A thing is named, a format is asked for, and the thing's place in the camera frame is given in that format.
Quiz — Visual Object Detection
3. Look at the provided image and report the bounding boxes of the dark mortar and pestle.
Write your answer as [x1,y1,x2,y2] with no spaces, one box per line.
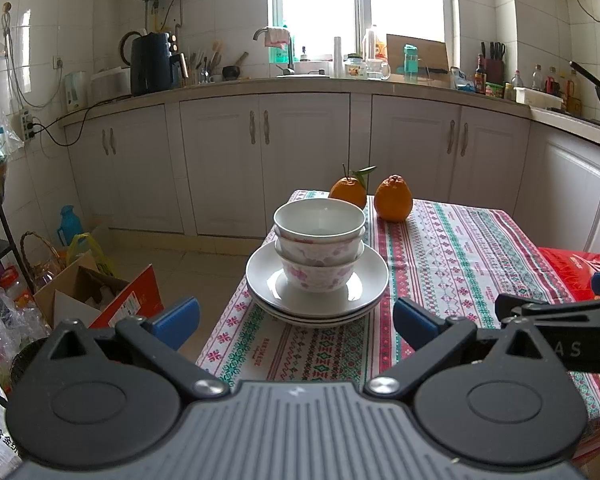
[222,52,251,81]

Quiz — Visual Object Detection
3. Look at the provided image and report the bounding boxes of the red cardboard box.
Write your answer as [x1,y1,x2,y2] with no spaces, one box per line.
[87,264,166,331]

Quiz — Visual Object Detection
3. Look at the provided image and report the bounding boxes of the white plastic tray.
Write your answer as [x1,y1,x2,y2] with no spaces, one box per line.
[514,87,565,111]

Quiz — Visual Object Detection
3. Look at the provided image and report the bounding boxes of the green dish soap bottle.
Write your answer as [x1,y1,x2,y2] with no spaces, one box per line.
[269,20,296,66]

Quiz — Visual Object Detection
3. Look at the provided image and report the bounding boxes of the kettle with round handle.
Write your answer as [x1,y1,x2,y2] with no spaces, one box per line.
[119,30,144,67]

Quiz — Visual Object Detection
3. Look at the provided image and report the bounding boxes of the knife block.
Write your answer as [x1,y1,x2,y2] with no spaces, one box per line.
[481,41,506,86]

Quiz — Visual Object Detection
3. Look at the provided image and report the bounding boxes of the cooking oil bottle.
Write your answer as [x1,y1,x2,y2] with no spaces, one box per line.
[560,69,583,114]

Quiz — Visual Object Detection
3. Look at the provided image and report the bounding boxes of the yellow green bag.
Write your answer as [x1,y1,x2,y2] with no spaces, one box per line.
[67,232,116,277]

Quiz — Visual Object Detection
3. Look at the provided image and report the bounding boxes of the white rice cooker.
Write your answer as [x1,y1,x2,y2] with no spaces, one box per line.
[90,66,132,104]

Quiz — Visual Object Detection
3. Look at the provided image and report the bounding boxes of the clear plastic bag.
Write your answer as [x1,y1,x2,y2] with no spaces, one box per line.
[0,280,52,352]

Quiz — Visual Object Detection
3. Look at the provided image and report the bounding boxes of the white wall cord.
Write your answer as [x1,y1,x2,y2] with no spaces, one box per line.
[0,2,62,109]

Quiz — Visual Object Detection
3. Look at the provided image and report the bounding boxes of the blue thermos jug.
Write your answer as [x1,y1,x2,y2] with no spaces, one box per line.
[56,205,79,247]

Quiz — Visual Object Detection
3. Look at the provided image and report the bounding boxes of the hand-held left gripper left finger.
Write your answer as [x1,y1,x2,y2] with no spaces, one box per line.
[37,296,232,402]

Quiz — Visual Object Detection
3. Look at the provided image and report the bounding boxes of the blue package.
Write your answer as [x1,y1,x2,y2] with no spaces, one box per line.
[450,66,476,92]

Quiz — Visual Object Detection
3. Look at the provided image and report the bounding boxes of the orange with leaf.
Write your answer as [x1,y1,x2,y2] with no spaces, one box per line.
[328,163,377,210]

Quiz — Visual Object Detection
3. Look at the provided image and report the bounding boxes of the brown board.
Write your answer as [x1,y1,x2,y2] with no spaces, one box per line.
[386,34,450,75]

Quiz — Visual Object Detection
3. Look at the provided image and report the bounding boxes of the patterned tablecloth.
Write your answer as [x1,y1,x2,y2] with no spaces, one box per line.
[195,189,600,466]

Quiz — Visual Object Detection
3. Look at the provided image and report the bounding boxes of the white electric jug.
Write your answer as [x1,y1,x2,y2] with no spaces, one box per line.
[64,71,88,112]

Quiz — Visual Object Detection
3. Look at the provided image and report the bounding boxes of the teal water bottle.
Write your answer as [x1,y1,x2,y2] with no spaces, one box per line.
[403,45,420,82]

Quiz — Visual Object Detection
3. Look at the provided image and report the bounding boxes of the wicker basket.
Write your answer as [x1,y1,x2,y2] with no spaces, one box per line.
[20,231,66,292]

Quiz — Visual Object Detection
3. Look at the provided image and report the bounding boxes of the white kitchen cabinets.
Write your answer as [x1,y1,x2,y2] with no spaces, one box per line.
[62,77,600,261]

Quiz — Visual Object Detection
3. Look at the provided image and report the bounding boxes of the black power cable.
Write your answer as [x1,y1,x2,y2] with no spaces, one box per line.
[30,100,132,149]

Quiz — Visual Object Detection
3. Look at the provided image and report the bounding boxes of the white floral bowl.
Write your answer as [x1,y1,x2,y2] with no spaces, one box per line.
[273,198,367,242]
[274,227,367,267]
[275,240,365,292]

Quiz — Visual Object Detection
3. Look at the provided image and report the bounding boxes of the metal faucet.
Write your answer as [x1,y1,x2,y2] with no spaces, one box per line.
[252,27,297,77]

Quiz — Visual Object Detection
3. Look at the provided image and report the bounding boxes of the white plate fruit print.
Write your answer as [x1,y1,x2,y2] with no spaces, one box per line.
[259,305,377,329]
[246,240,390,313]
[247,287,387,322]

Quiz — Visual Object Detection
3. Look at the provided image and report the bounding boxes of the red printed package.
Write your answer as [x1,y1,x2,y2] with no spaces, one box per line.
[536,246,600,306]

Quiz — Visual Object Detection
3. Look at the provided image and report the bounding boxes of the dark blue air fryer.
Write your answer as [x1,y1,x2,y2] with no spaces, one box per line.
[130,32,189,97]

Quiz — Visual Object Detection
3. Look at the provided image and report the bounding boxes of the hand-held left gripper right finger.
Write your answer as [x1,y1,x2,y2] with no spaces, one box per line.
[367,296,561,398]

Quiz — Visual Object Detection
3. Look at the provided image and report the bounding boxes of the bumpy orange without leaf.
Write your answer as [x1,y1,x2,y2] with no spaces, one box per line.
[373,174,414,223]

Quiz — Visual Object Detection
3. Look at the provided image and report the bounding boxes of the black trash bin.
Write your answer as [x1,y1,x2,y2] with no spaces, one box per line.
[10,337,51,397]

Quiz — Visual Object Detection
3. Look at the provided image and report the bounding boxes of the clear plastic bottle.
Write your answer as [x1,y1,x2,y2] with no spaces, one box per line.
[362,25,384,76]

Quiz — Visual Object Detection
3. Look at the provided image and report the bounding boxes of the brown cardboard box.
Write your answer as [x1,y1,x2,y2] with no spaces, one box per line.
[34,252,131,329]

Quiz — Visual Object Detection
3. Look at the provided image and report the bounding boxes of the pink cloth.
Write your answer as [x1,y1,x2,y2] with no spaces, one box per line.
[266,26,292,50]

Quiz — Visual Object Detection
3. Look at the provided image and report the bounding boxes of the utensil holder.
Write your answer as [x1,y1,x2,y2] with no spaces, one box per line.
[187,42,224,86]

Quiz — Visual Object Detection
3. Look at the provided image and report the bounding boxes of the kitchen window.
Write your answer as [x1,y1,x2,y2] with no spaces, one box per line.
[267,0,456,62]

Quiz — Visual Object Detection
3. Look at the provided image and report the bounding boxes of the glass mug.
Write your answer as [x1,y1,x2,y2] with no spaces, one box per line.
[365,59,392,81]

